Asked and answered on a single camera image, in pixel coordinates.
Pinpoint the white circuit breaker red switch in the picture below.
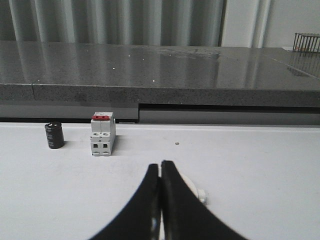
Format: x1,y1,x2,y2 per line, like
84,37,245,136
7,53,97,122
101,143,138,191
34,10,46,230
90,112,116,156

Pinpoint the white half pipe clamp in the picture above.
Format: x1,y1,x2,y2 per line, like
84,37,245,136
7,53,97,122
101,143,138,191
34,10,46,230
180,173,207,205

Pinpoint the black cylindrical capacitor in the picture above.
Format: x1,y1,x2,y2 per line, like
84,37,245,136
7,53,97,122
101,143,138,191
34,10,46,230
44,121,65,149

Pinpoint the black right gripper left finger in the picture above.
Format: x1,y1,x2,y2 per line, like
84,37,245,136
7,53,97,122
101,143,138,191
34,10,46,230
92,163,160,240

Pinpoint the grey pleated curtain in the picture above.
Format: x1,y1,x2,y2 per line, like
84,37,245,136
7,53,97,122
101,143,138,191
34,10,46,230
0,0,273,48

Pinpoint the grey stone countertop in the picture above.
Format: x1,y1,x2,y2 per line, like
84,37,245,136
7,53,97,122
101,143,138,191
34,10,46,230
0,41,320,108

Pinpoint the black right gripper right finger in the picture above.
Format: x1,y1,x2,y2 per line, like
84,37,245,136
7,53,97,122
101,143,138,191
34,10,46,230
161,160,245,240

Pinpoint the wire metal rack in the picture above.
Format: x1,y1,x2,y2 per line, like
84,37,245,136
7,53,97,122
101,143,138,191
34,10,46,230
292,32,320,53

